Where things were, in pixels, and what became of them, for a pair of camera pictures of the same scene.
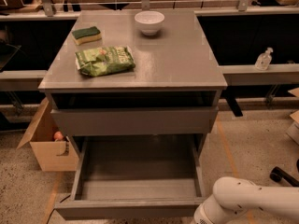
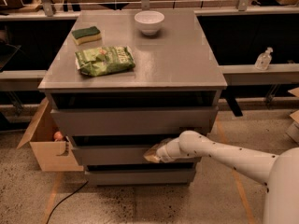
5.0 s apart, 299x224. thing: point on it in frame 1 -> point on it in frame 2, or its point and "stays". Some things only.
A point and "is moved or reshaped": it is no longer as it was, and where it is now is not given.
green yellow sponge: x=88 y=35 stays
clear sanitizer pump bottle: x=263 y=60 stays
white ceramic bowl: x=149 y=21 stays
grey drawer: x=135 y=176 is moved or reshaped
